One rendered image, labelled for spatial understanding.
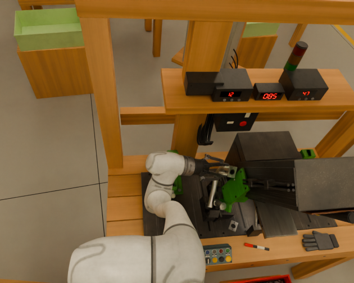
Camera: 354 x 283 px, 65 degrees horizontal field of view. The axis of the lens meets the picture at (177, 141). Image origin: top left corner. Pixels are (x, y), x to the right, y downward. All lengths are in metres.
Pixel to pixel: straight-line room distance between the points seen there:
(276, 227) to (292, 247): 0.29
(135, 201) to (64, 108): 1.93
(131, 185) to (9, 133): 1.86
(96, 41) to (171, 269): 0.78
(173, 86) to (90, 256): 0.79
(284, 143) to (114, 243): 1.12
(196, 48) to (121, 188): 0.93
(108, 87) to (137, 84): 2.30
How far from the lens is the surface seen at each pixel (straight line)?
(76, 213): 2.62
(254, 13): 1.10
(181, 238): 0.74
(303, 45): 1.32
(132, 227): 1.58
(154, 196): 1.19
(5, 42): 4.44
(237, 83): 1.20
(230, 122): 1.30
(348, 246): 1.89
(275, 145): 1.55
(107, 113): 1.34
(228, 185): 1.45
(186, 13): 1.03
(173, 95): 1.19
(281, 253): 1.68
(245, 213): 1.68
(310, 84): 1.35
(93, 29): 1.06
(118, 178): 1.71
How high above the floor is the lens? 2.37
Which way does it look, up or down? 53 degrees down
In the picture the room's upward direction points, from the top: 10 degrees clockwise
